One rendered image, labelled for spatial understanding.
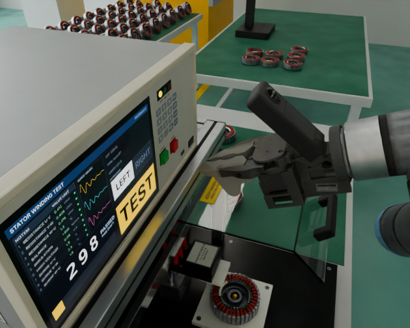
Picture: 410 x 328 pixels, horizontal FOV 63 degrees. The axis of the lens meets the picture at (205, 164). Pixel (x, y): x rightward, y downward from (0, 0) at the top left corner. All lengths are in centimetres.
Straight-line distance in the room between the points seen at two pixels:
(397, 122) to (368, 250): 173
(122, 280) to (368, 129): 35
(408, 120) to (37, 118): 40
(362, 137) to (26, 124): 37
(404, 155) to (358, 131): 5
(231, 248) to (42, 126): 67
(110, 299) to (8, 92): 29
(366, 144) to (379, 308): 154
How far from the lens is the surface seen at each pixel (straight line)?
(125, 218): 48
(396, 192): 260
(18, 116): 42
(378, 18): 566
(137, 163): 47
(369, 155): 42
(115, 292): 46
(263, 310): 83
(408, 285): 207
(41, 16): 451
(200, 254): 73
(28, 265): 35
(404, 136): 42
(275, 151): 45
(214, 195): 64
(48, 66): 56
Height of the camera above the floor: 149
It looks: 36 degrees down
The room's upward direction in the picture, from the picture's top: straight up
